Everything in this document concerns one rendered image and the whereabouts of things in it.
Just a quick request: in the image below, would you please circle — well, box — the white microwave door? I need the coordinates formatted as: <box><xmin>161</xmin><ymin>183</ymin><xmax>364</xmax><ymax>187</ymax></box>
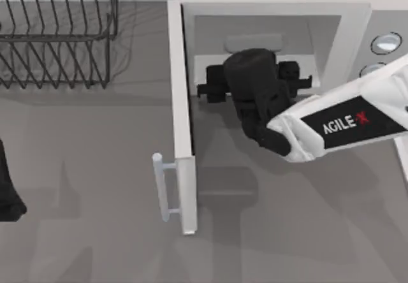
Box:
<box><xmin>166</xmin><ymin>0</ymin><xmax>199</xmax><ymax>236</ymax></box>

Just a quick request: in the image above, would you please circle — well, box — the round microwave knob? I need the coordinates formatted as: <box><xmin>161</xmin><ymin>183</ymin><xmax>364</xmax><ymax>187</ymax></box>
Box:
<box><xmin>359</xmin><ymin>62</ymin><xmax>388</xmax><ymax>78</ymax></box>
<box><xmin>370</xmin><ymin>31</ymin><xmax>404</xmax><ymax>55</ymax></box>

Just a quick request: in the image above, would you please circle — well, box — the pale microwave oven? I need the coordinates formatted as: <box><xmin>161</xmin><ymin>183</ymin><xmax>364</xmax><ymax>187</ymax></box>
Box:
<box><xmin>177</xmin><ymin>0</ymin><xmax>408</xmax><ymax>182</ymax></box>

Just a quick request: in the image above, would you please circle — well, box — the pale door handle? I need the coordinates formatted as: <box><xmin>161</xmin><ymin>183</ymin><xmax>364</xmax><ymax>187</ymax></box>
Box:
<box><xmin>152</xmin><ymin>152</ymin><xmax>179</xmax><ymax>224</ymax></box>

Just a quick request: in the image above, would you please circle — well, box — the dark wire rack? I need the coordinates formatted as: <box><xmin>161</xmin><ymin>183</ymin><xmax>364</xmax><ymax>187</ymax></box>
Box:
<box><xmin>0</xmin><ymin>0</ymin><xmax>121</xmax><ymax>90</ymax></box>

